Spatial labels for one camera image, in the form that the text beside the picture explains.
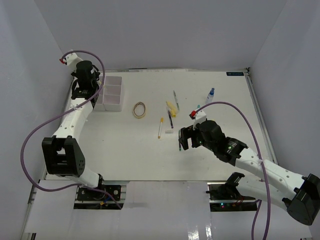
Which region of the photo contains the purple gel pen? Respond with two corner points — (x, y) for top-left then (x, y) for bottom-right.
(167, 108), (174, 129)

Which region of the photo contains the white organizer box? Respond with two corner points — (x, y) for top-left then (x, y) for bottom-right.
(93, 77), (106, 112)
(102, 76), (124, 112)

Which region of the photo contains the yellow highlighter body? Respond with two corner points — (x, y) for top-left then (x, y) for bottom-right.
(166, 101), (178, 114)

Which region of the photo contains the blue cap spray bottle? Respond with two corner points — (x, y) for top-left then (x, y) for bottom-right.
(205, 88), (215, 105)

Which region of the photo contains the black table logo label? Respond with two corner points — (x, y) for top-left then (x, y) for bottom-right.
(226, 71), (244, 77)

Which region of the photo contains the white left organizer box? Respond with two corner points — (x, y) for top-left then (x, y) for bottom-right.
(93, 77), (106, 112)

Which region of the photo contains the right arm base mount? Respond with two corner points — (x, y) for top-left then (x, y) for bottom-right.
(206, 172), (258, 213)

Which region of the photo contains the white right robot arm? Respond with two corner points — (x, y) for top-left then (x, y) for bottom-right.
(178, 120), (320, 226)

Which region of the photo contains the green highlighter pen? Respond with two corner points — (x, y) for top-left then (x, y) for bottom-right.
(173, 90), (180, 111)

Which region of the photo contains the white front cover panel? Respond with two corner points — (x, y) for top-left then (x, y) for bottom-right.
(24, 181), (267, 240)

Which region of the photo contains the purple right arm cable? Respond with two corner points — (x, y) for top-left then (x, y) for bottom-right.
(198, 101), (271, 240)

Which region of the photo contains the yellow masking tape roll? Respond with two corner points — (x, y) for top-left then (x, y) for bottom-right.
(132, 101), (147, 119)

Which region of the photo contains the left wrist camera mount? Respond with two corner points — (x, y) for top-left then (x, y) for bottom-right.
(59, 52), (82, 66)

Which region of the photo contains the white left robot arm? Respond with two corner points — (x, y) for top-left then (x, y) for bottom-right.
(41, 60), (106, 200)

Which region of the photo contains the white right organizer box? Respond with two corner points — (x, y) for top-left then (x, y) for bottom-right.
(102, 76), (124, 112)

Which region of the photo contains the white marker orange cap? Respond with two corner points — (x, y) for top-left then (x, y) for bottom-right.
(157, 117), (164, 139)

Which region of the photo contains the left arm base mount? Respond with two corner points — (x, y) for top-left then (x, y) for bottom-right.
(73, 184), (125, 210)

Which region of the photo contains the aluminium table edge rail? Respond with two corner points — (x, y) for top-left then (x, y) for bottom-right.
(244, 67), (279, 165)

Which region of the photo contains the yellow highlighter cap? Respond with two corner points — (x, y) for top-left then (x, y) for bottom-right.
(170, 109), (176, 118)

